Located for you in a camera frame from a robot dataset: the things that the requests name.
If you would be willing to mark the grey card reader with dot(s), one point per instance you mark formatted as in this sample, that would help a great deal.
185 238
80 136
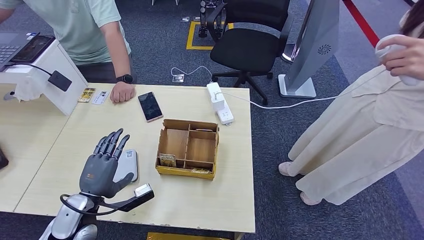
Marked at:
130 164

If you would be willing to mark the person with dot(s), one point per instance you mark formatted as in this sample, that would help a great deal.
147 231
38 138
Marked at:
348 149
66 26

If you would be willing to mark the black object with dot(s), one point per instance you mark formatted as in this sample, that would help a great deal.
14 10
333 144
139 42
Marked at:
2 159

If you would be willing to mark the person's left forearm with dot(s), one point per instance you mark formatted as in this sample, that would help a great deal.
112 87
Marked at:
121 59

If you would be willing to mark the pale pink shoe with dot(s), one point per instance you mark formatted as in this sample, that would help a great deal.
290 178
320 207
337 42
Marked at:
309 198
287 169

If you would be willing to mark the grey kiosk screen stand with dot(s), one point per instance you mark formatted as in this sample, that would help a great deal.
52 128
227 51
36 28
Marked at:
314 43

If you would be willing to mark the white charger plug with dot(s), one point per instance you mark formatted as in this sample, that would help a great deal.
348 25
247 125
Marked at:
218 102

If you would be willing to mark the white crumpled tissue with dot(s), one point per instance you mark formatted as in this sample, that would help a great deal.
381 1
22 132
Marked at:
26 91

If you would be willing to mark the black wristwatch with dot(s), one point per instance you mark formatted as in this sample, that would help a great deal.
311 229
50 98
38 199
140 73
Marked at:
124 79

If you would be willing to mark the person's left hand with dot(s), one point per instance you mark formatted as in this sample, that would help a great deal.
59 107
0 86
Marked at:
122 93

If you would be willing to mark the black smartphone pink edge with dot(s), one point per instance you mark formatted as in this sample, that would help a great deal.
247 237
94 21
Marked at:
150 106

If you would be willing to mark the black metal robot legs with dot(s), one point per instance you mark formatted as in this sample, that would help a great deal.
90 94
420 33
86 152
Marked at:
203 20

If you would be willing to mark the black office chair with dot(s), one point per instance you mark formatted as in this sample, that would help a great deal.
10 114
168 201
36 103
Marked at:
248 49

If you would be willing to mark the black power adapter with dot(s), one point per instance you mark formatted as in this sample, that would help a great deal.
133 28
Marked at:
60 81

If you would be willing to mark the white handheld controller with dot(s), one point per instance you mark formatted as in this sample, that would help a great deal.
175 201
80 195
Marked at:
386 49

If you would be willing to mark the white desktop riser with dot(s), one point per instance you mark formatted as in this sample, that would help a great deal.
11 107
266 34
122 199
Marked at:
66 86

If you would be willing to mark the dark laptop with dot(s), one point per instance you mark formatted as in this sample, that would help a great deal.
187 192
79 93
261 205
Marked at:
10 46

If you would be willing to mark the wooden compartment box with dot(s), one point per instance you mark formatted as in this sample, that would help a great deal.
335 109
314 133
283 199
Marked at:
202 150

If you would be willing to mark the yellow floor mat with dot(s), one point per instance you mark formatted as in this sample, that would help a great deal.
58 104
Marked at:
185 236

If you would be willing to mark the small grey disc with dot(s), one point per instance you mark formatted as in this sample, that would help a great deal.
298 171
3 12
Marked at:
9 96

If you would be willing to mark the yellow hotel key card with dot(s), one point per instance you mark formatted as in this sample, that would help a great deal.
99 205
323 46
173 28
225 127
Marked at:
86 95
200 171
167 160

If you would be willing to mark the small silver floor plate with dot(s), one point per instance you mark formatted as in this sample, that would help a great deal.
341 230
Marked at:
185 19
197 18

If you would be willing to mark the white ID card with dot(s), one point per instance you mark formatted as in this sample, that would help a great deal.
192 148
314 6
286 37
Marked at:
100 97

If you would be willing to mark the person's right hand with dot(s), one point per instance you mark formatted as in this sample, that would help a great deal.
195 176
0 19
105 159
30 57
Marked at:
409 61

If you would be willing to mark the white power strip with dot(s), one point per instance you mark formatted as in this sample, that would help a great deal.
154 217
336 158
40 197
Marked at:
226 116

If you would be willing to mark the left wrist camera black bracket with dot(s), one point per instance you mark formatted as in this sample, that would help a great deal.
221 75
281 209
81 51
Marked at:
143 191

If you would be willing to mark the silver floor socket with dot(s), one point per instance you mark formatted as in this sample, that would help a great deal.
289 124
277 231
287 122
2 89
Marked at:
178 78

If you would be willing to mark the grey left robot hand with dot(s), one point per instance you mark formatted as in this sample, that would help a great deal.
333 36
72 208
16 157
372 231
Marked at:
97 175

